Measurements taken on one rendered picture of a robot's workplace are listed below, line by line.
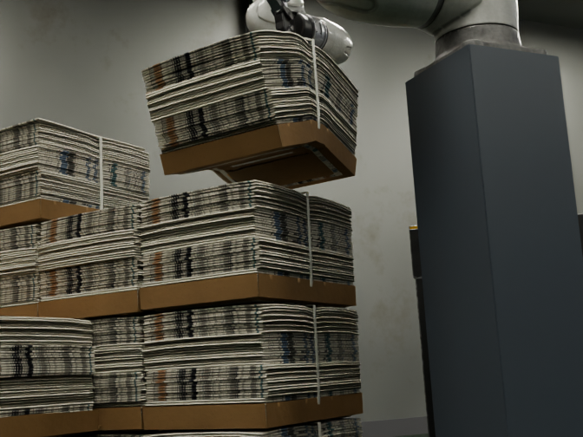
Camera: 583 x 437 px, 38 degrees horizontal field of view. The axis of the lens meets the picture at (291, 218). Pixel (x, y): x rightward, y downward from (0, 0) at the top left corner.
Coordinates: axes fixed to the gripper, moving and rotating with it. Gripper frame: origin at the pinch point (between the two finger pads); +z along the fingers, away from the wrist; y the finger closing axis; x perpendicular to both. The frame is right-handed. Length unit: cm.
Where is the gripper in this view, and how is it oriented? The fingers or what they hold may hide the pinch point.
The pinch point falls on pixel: (251, 9)
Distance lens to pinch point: 191.9
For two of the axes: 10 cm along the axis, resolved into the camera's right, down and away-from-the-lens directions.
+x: -8.4, 1.6, 5.1
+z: -5.3, -0.4, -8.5
